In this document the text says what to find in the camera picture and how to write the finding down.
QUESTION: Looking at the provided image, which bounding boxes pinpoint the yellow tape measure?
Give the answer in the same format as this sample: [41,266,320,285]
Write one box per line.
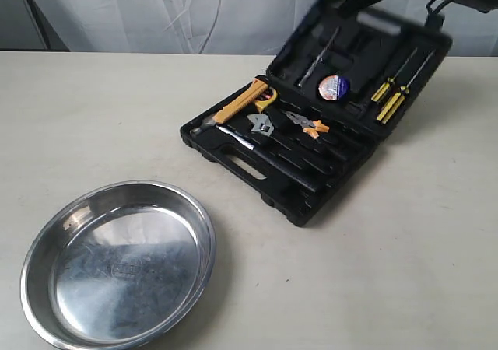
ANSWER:
[254,87,278,113]

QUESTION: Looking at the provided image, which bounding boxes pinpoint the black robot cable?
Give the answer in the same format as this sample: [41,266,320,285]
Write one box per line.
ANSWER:
[423,0,498,28]

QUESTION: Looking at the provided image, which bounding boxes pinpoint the black electrical tape roll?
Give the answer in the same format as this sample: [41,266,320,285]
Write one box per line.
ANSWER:
[317,75,349,101]

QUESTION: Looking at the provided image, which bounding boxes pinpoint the adjustable wrench black handle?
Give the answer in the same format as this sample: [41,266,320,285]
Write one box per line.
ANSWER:
[247,114,334,175]

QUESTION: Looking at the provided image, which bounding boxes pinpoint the claw hammer black handle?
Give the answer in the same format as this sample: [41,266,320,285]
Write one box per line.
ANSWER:
[190,115,322,193]

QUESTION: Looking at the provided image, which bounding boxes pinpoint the round stainless steel tray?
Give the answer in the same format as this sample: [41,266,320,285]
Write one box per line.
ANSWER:
[19,180,216,349]

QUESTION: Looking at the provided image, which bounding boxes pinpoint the clear handled tester screwdriver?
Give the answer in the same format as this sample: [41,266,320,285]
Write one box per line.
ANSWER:
[297,27,341,89]

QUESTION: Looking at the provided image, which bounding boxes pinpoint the white backdrop curtain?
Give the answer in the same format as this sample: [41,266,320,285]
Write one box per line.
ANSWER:
[0,0,498,58]

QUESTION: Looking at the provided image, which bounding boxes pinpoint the black plastic tool case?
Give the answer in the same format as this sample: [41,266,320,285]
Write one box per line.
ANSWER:
[181,0,452,226]

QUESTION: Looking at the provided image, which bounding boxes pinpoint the orange handled pliers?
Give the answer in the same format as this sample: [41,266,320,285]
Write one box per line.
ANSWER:
[284,111,330,139]

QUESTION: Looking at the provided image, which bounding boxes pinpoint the yellow utility knife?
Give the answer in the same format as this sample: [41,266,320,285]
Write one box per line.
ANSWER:
[212,79,268,124]

